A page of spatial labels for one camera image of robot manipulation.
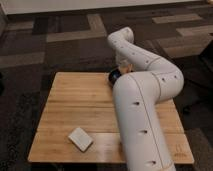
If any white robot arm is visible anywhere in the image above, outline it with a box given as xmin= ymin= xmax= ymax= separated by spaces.
xmin=108 ymin=27 xmax=184 ymax=171

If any white rectangular box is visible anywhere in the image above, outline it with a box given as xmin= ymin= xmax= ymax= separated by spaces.
xmin=68 ymin=127 xmax=93 ymax=152

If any wooden table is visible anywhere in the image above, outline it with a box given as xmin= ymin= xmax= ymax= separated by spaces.
xmin=27 ymin=71 xmax=195 ymax=165

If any dark blue ceramic bowl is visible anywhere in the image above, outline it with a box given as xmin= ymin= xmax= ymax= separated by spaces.
xmin=108 ymin=69 xmax=121 ymax=86

